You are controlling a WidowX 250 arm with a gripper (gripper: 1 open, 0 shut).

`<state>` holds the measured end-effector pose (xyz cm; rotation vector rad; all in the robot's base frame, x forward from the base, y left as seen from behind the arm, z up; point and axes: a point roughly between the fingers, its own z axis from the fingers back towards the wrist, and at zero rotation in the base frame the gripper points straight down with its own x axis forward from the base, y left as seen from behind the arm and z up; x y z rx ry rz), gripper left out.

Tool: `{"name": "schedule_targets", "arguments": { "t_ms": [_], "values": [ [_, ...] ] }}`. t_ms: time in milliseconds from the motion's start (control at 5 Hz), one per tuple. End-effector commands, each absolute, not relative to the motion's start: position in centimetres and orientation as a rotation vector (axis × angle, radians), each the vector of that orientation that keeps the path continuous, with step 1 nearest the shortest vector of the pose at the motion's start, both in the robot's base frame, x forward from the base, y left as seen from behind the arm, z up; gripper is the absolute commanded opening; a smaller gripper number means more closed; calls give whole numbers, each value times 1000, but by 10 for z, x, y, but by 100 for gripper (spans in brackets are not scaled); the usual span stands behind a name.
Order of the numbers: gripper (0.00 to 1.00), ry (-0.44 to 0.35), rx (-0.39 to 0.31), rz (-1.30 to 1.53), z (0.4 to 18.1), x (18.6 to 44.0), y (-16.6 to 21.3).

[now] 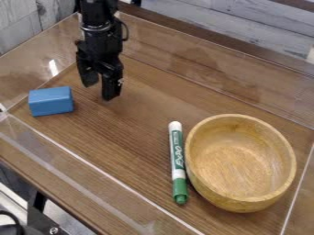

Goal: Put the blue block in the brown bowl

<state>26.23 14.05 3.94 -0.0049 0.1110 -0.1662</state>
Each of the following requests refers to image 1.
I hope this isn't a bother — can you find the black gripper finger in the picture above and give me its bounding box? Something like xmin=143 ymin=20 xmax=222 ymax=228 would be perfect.
xmin=76 ymin=56 xmax=99 ymax=87
xmin=102 ymin=70 xmax=123 ymax=101

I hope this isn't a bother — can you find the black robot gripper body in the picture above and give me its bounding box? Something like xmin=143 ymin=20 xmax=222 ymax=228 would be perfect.
xmin=76 ymin=21 xmax=125 ymax=74

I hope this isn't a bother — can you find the blue rectangular block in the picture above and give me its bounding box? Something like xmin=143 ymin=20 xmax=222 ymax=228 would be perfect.
xmin=28 ymin=86 xmax=74 ymax=117

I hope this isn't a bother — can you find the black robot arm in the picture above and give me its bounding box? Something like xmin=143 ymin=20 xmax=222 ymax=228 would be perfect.
xmin=75 ymin=0 xmax=129 ymax=101

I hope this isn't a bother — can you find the brown wooden bowl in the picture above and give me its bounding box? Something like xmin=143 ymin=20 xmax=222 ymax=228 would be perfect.
xmin=186 ymin=114 xmax=297 ymax=213

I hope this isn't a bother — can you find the green white dry-erase marker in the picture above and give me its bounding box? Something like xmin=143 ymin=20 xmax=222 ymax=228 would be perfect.
xmin=169 ymin=121 xmax=187 ymax=205

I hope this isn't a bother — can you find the clear acrylic tray wall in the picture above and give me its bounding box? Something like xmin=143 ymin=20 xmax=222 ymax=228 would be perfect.
xmin=0 ymin=10 xmax=314 ymax=235

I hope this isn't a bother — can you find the black cable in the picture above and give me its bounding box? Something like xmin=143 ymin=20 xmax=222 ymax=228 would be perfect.
xmin=0 ymin=210 xmax=26 ymax=235

